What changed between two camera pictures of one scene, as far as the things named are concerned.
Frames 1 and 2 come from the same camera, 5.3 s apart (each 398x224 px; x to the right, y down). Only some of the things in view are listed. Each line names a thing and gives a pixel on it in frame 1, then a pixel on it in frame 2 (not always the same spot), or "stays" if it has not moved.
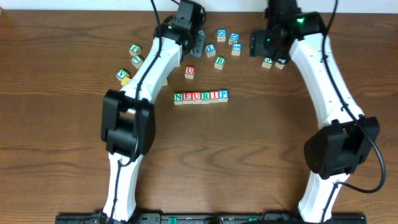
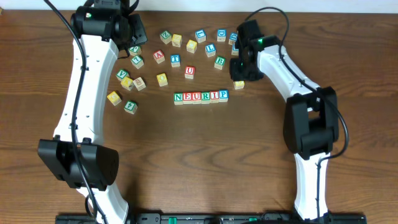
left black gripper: [199, 43] to [137, 30]
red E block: [187, 98] stays
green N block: [178, 98] stays
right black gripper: [257, 43] to [237, 71]
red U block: [196, 98] stays
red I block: [214, 96] stays
